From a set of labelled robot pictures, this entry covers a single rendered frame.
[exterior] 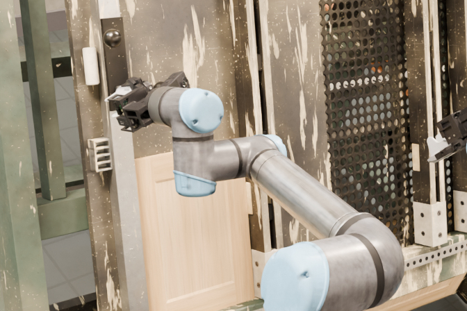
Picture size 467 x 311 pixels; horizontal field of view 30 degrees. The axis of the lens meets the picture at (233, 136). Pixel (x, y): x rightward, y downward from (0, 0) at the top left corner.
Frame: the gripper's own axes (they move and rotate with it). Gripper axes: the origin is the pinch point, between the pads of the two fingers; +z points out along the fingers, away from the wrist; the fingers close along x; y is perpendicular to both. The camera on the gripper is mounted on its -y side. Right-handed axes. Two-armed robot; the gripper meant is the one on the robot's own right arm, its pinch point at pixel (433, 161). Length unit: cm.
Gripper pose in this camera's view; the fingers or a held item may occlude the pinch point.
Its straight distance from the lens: 217.3
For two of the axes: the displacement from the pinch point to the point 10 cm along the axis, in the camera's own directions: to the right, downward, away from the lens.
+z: -5.0, 4.1, 7.6
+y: -4.2, -8.9, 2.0
